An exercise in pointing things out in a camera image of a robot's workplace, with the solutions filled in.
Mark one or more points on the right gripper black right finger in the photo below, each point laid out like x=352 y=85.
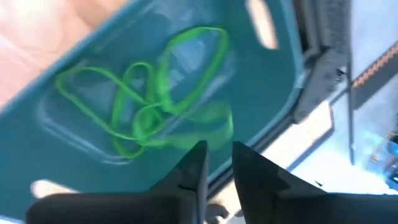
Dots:
x=280 y=205

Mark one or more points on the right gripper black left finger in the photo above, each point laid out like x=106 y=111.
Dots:
x=155 y=208

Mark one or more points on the rubber bands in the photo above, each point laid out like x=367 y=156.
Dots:
x=58 y=82

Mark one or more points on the computer with glowing lights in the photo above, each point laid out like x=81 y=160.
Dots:
x=387 y=155

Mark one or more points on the grey-blue plastic basket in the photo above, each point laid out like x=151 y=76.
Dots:
x=46 y=155

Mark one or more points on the black mat orange stripes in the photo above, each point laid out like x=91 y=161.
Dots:
x=376 y=68

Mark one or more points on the black perforated computer case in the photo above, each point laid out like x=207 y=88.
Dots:
x=335 y=25

